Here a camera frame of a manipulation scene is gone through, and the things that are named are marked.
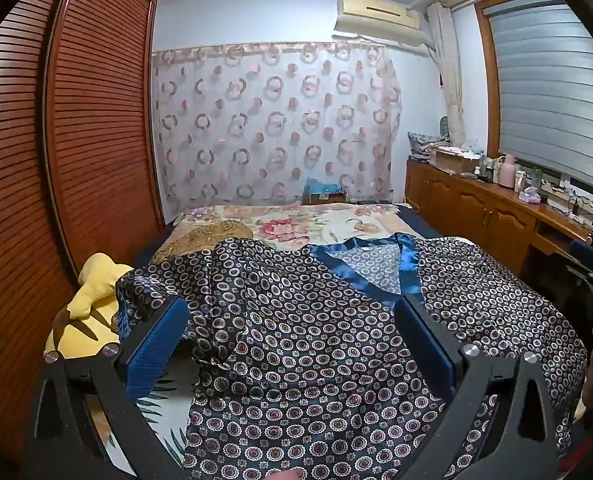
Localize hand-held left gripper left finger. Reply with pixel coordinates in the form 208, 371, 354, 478
21, 295, 192, 480

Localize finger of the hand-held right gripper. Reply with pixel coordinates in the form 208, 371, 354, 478
566, 240, 593, 291

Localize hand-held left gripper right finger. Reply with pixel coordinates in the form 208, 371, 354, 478
395, 292, 559, 480

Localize navy circle-print satin robe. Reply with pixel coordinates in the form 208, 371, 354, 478
116, 232, 589, 480

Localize white power strip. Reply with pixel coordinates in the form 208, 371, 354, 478
541, 190, 593, 226

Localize yellow plush toy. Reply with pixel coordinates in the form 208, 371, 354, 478
44, 252, 134, 361

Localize pink thermos jug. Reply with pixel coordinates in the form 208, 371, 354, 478
499, 154, 517, 188

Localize olive gold-embroidered folded garment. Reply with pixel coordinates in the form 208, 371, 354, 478
151, 219, 254, 263

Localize wooden sideboard cabinet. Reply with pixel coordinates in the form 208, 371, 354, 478
405, 157, 593, 281

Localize person's dark clothing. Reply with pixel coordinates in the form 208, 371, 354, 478
559, 430, 593, 478

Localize cardboard box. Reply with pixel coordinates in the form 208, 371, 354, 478
433, 147, 479, 175

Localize grey window blind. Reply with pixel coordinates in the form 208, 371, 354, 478
481, 0, 593, 196

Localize box with blue bag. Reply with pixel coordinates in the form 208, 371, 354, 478
302, 177, 347, 206

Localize folded patterned cloths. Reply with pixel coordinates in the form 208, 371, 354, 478
407, 131, 447, 161

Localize wooden louvered wardrobe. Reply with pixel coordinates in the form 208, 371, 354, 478
0, 0, 166, 466

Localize beige tied window curtain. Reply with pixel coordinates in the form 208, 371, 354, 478
426, 2, 467, 148

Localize circle-print sheer curtain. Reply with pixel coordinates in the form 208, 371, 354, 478
151, 42, 402, 211

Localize beige wall air conditioner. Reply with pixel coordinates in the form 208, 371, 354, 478
332, 0, 424, 51

